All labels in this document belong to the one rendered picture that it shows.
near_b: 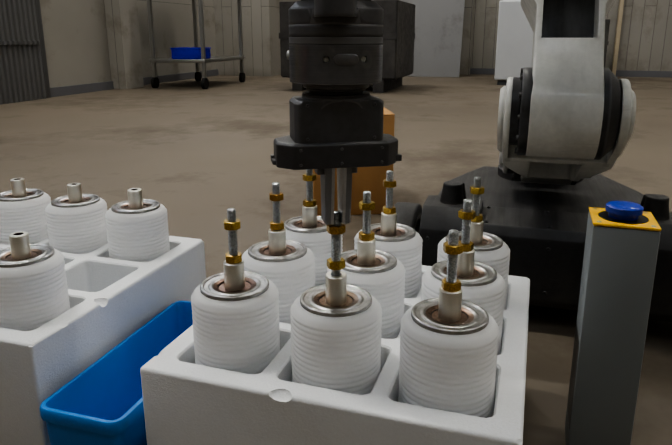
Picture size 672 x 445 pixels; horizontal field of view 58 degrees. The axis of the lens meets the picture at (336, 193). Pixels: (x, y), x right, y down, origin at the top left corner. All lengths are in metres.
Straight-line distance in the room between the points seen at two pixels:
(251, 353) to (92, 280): 0.43
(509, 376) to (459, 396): 0.08
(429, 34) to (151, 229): 7.40
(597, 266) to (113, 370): 0.62
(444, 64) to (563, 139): 7.15
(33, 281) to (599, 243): 0.67
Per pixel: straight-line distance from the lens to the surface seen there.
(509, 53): 6.85
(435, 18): 8.29
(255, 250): 0.78
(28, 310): 0.84
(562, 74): 1.00
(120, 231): 1.00
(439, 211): 1.14
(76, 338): 0.84
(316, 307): 0.62
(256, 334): 0.66
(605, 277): 0.77
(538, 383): 1.03
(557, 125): 0.98
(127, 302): 0.91
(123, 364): 0.89
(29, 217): 1.14
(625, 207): 0.77
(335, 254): 0.62
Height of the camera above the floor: 0.52
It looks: 15 degrees down
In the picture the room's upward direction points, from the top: straight up
